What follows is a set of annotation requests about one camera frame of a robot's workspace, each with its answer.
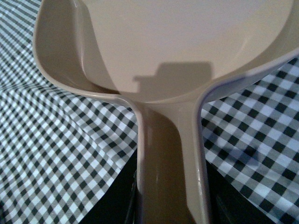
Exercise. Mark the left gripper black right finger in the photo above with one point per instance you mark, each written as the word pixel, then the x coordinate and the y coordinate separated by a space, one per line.
pixel 228 205

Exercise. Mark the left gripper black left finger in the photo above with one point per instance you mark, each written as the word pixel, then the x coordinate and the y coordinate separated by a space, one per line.
pixel 118 204

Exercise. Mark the beige plastic dustpan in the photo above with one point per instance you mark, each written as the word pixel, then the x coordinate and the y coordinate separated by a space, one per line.
pixel 165 59

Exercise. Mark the black white checkered bedsheet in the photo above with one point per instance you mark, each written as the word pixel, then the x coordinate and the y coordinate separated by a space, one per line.
pixel 60 153

